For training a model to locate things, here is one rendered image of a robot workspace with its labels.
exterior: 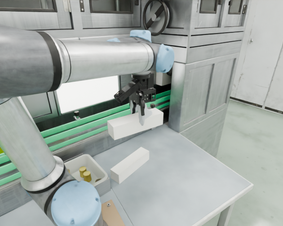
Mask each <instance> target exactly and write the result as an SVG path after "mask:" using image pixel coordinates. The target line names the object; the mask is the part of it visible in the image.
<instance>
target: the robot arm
mask: <svg viewBox="0 0 283 226"><path fill-rule="evenodd" d="M174 57H175V54H174V50H173V48H172V47H170V46H166V45H163V44H156V43H151V33H150V31H148V30H132V31H131V32H130V37H127V38H114V39H109V40H107V41H89V40H70V39H54V38H53V37H52V36H51V35H50V34H49V33H47V32H43V31H31V30H23V29H19V28H14V27H10V26H5V25H2V24H0V148H1V149H2V150H3V151H4V153H5V154H6V155H7V157H8V158H9V159H10V160H11V161H12V163H13V164H14V165H15V167H16V168H17V169H18V171H19V172H20V173H21V174H22V176H21V185H22V187H23V188H24V189H25V191H26V193H27V194H28V195H29V196H30V197H31V198H32V199H33V200H34V201H35V202H36V203H37V204H38V206H39V207H40V208H41V209H42V211H43V212H44V213H45V214H46V215H47V217H48V218H49V219H50V220H51V222H52V223H53V224H54V225H55V226H108V225H107V223H106V222H105V221H104V220H103V218H102V210H101V200H100V197H99V194H98V192H97V190H96V188H95V187H94V186H93V185H92V184H90V183H88V182H86V181H83V180H81V181H78V180H76V179H75V178H74V177H73V176H72V175H71V174H70V173H69V172H68V170H67V168H66V166H65V165H64V163H63V161H62V159H61V158H59V157H57V156H53V155H52V153H51V151H50V149H49V148H48V146H47V144H46V142H45V140H44V138H43V136H42V135H41V133H40V131H39V129H38V128H37V126H36V124H35V122H34V120H33V119H32V117H31V115H30V113H29V112H28V110H27V108H26V106H25V104H24V103H23V100H22V99H21V96H28V95H35V94H40V93H46V92H51V91H56V90H58V89H59V88H60V86H61V85H62V84H63V83H71V82H78V81H84V80H90V79H97V78H105V77H112V76H118V75H124V74H132V78H134V79H133V80H132V81H131V82H130V83H128V84H127V85H126V86H124V87H123V88H122V89H121V90H119V91H118V92H117V93H116V94H114V98H115V99H116V100H117V101H118V102H119V103H122V102H123V101H124V100H125V99H127V98H128V97H129V106H130V111H131V114H134V113H135V112H136V111H138V113H139V122H140V124H141V125H142V126H143V125H144V121H145V119H146V118H148V117H149V116H151V115H152V111H151V110H148V109H147V105H146V104H145V102H146V103H148V102H153V101H155V99H156V89H155V88H154V73H151V72H150V71H156V72H157V73H158V72H161V73H166V72H168V71H169V70H170V69H171V68H172V65H173V63H174ZM152 93H155V98H154V99H153V96H152Z"/></svg>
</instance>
